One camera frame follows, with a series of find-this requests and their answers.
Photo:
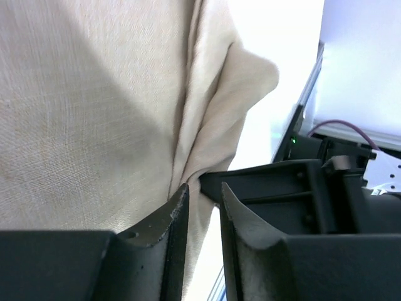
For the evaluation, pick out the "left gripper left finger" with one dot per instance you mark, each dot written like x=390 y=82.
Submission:
x=144 y=262

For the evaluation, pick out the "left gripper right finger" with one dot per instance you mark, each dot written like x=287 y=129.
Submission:
x=263 y=263

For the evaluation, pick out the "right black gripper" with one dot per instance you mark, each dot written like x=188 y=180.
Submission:
x=314 y=186

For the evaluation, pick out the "beige cloth napkin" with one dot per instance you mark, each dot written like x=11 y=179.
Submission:
x=107 y=107

